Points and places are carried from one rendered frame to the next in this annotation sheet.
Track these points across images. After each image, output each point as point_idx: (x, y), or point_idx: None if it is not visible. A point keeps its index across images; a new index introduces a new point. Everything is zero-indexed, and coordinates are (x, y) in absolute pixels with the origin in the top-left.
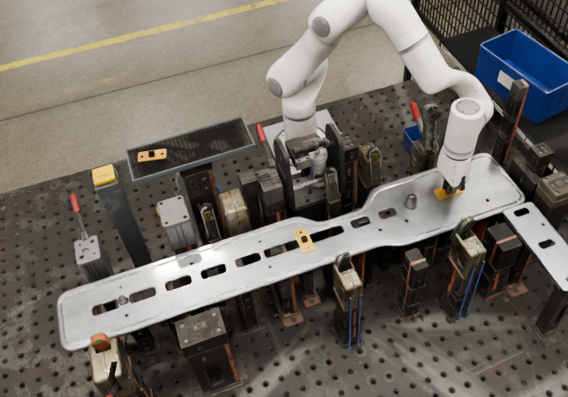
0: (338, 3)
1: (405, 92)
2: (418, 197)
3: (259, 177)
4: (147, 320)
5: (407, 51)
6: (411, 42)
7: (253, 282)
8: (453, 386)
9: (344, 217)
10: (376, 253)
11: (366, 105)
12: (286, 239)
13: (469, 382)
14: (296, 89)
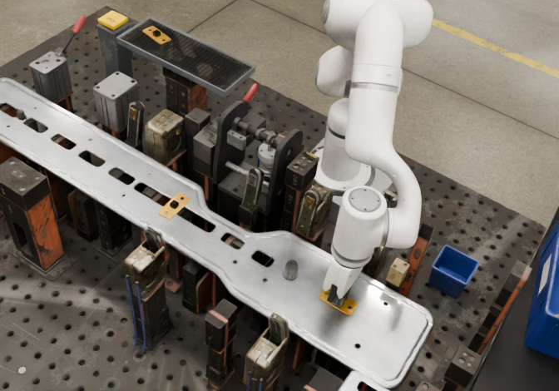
0: None
1: (519, 230)
2: (307, 276)
3: (207, 126)
4: (12, 141)
5: (352, 86)
6: (358, 78)
7: (97, 192)
8: None
9: (227, 224)
10: None
11: (463, 204)
12: (165, 191)
13: None
14: (328, 88)
